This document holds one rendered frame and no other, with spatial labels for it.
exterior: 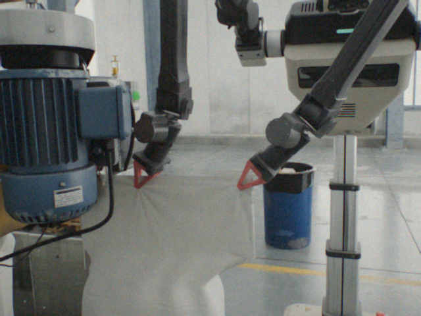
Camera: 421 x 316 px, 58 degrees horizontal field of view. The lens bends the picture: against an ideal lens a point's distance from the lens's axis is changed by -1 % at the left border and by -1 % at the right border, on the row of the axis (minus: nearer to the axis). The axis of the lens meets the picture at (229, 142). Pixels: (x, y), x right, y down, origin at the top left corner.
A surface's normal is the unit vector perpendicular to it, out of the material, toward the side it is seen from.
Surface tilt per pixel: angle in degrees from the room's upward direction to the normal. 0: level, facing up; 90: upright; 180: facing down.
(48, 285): 90
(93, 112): 90
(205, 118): 90
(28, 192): 91
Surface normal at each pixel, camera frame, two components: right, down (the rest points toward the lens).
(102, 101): 0.13, 0.13
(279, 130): -0.50, -0.14
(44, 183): 0.36, 0.15
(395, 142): -0.29, 0.13
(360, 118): -0.20, 0.74
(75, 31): 0.90, 0.04
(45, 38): 0.57, 0.11
